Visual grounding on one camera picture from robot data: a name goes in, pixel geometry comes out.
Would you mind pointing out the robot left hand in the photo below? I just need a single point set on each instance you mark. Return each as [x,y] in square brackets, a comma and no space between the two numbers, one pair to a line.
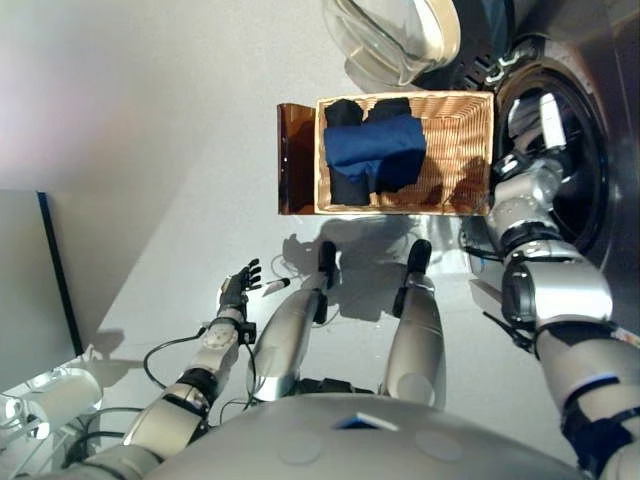
[237,290]

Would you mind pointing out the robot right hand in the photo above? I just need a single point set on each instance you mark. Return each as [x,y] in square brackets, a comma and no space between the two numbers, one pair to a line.
[550,125]

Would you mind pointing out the blue garment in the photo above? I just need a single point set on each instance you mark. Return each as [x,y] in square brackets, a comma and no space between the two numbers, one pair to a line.
[370,145]

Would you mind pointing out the robot left silver arm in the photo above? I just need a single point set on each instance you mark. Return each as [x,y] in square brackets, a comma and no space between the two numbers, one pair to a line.
[170,415]

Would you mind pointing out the robot right silver arm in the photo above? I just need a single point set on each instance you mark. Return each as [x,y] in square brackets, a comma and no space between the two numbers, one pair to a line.
[565,300]

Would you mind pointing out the grey front-load washing machine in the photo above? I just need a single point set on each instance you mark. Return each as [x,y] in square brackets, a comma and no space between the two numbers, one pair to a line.
[620,125]

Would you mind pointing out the brown wicker laundry basket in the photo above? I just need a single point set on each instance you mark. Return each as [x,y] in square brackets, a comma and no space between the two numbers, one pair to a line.
[450,140]

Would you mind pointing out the dark brown wooden stool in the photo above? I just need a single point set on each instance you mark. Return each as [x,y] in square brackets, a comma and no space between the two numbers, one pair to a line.
[297,155]

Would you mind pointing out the black garment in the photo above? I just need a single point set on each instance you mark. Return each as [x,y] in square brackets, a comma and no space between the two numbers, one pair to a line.
[350,190]

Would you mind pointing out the round glass washer door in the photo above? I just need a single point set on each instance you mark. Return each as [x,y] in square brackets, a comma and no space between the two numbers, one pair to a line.
[395,35]

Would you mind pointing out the robot right leg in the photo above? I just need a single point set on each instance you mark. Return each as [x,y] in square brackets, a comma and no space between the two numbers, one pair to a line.
[417,340]

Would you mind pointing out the grey board black edge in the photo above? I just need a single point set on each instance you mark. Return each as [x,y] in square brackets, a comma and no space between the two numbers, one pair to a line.
[30,280]

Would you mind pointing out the robot grey torso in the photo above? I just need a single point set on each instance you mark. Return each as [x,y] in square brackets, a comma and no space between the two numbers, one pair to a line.
[370,450]

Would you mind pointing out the white cylindrical device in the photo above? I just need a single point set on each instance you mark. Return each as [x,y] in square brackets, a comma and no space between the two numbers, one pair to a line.
[55,400]

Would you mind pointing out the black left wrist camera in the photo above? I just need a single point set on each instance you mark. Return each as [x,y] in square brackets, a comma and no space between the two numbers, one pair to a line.
[248,333]

